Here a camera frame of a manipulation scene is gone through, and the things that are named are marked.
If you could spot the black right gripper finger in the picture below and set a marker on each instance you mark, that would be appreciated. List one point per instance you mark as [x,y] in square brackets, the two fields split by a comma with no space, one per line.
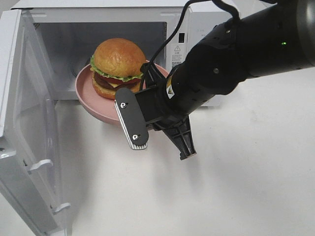
[180,135]

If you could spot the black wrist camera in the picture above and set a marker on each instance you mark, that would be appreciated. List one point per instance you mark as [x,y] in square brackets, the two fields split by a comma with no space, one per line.
[136,112]

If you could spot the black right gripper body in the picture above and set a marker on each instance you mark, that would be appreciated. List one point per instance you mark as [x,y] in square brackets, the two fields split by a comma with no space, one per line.
[155,107]

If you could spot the white microwave oven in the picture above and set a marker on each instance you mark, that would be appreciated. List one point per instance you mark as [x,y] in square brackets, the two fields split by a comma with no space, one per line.
[70,30]

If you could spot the pink plate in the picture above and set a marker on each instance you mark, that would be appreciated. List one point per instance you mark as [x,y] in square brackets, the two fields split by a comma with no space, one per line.
[101,108]

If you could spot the burger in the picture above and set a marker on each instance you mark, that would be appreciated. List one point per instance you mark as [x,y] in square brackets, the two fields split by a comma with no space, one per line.
[116,64]

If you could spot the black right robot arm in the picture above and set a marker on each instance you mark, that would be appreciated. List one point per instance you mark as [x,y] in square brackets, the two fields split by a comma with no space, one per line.
[278,39]

